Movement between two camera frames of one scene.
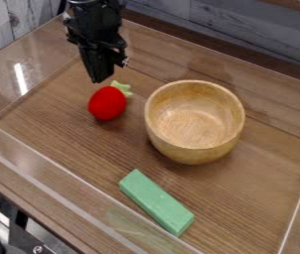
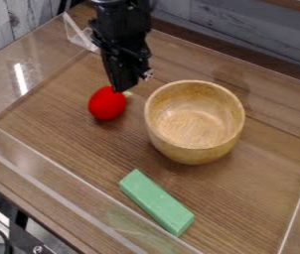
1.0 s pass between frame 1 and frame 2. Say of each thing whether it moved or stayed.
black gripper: moved
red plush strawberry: stayed
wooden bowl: stayed
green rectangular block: stayed
